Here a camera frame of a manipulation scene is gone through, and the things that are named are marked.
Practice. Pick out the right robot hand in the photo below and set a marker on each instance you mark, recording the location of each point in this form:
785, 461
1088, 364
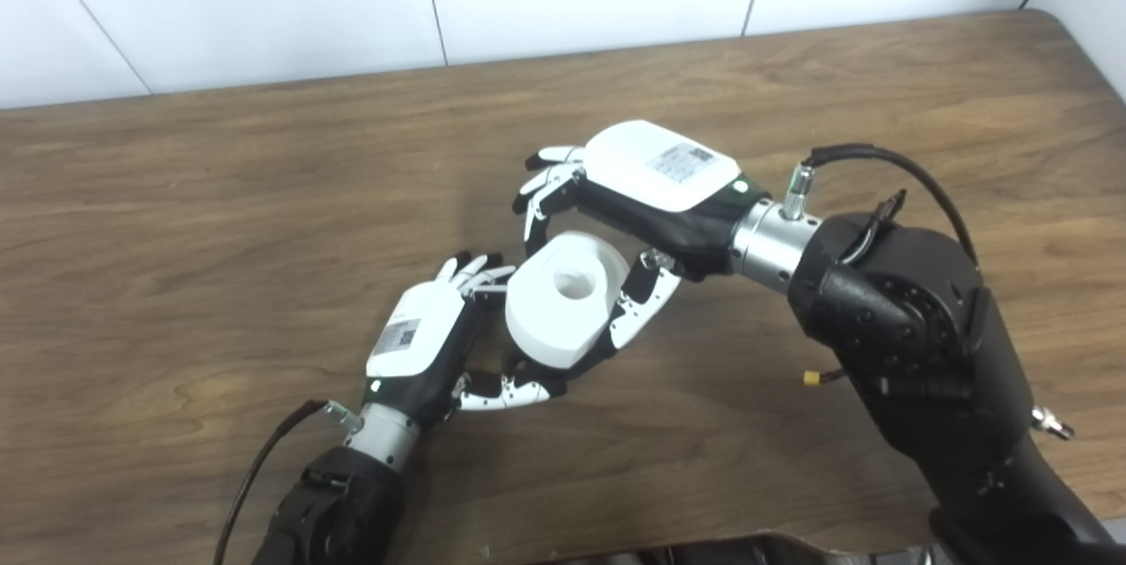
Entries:
660, 187

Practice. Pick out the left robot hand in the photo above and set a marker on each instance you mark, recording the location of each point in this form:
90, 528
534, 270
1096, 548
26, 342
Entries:
422, 345

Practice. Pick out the black flanged holder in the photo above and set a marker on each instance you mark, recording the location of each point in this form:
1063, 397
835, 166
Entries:
530, 365

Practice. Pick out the round white piece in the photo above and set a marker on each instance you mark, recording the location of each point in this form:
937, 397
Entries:
563, 301

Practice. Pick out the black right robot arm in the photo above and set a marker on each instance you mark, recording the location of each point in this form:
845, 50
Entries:
915, 345

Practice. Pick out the black robot torso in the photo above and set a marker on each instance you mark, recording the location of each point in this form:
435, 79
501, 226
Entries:
748, 550

